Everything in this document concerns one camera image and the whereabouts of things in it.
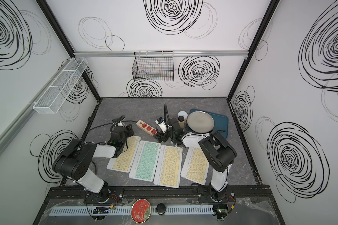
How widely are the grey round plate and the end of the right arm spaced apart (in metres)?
0.24

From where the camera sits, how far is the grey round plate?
101 centimetres

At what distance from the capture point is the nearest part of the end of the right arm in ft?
2.35
